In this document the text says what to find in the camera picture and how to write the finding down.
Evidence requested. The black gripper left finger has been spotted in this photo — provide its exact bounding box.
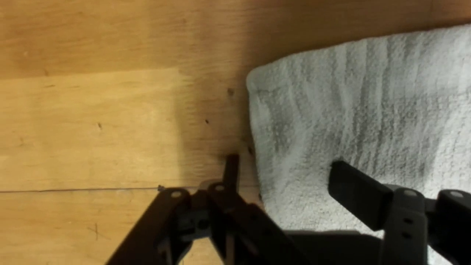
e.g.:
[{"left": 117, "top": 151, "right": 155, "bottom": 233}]
[{"left": 105, "top": 154, "right": 316, "bottom": 265}]

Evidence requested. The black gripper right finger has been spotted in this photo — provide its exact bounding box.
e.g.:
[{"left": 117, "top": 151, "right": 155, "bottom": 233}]
[{"left": 329, "top": 158, "right": 471, "bottom": 265}]

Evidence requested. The white cloth towel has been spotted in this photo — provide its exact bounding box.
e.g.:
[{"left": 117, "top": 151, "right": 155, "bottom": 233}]
[{"left": 245, "top": 23, "right": 471, "bottom": 265}]

